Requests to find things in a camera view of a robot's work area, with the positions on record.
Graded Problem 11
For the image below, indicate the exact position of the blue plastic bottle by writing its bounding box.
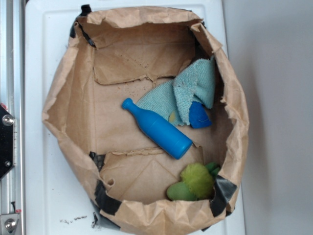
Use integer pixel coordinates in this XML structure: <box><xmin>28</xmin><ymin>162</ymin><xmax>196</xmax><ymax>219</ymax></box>
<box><xmin>122</xmin><ymin>98</ymin><xmax>192</xmax><ymax>160</ymax></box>

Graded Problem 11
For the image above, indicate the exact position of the light blue microfiber cloth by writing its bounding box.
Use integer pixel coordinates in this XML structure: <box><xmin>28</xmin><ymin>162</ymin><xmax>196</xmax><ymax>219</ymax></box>
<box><xmin>136</xmin><ymin>57</ymin><xmax>216</xmax><ymax>126</ymax></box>

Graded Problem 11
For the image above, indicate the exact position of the blue felt ball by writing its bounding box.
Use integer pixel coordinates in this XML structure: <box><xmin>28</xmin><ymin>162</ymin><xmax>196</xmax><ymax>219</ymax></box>
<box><xmin>189</xmin><ymin>101</ymin><xmax>212</xmax><ymax>129</ymax></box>

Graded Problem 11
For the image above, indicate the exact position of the green plush toy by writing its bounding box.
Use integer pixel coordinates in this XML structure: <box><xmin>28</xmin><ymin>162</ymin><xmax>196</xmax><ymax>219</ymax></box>
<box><xmin>166</xmin><ymin>162</ymin><xmax>221</xmax><ymax>201</ymax></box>

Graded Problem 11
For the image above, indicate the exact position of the brown paper bag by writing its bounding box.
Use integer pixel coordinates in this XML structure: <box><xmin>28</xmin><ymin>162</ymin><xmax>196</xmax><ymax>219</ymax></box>
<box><xmin>42</xmin><ymin>6</ymin><xmax>249</xmax><ymax>235</ymax></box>

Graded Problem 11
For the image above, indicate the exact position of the black metal bracket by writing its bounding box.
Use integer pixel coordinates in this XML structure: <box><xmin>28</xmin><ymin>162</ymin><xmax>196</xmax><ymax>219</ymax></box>
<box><xmin>0</xmin><ymin>103</ymin><xmax>15</xmax><ymax>180</ymax></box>

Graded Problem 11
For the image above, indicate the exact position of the aluminium frame rail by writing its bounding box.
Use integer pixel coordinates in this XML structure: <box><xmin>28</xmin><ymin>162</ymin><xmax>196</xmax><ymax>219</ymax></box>
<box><xmin>0</xmin><ymin>0</ymin><xmax>26</xmax><ymax>235</ymax></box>

